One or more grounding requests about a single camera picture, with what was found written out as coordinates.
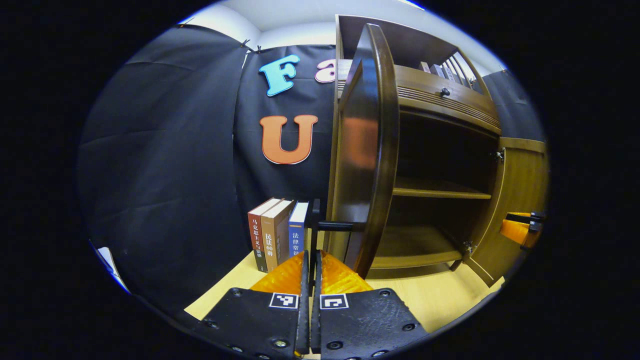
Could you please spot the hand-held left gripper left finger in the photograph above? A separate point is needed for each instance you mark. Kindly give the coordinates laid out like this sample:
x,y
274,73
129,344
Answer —
x,y
260,320

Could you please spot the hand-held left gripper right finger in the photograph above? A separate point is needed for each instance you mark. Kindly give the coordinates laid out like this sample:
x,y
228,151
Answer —
x,y
360,320

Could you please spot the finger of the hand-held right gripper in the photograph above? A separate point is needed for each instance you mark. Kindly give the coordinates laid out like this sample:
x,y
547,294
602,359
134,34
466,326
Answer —
x,y
515,230

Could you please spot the wooden cabinet door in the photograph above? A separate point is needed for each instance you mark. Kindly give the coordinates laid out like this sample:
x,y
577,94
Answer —
x,y
520,185
365,150

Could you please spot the wooden double-door shoe cabinet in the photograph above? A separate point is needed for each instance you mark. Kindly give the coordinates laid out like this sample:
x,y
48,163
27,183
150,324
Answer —
x,y
425,245

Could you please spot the metal door hinge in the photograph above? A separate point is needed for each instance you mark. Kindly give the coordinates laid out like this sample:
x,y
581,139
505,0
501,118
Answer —
x,y
468,247
498,155

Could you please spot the wooden inner cabinet shelf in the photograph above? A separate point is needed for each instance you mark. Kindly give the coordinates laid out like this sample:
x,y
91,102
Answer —
x,y
435,190

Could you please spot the wooden cabinet drawer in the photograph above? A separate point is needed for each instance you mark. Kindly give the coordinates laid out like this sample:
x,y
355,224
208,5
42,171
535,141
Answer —
x,y
450,107

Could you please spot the red book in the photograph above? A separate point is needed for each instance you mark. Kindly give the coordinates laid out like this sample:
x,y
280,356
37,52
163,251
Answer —
x,y
256,240

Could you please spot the brown book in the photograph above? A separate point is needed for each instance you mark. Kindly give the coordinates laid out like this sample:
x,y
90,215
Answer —
x,y
272,240

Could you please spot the blue book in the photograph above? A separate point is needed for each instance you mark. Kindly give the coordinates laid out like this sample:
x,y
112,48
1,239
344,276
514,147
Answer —
x,y
297,235

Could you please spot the round black drawer knob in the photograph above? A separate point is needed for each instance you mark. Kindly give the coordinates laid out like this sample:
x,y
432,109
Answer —
x,y
445,92

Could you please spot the white book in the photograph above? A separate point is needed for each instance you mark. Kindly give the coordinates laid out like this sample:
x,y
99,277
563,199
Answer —
x,y
449,73

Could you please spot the black backdrop cloth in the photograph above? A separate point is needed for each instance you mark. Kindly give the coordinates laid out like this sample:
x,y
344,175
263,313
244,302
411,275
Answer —
x,y
165,175

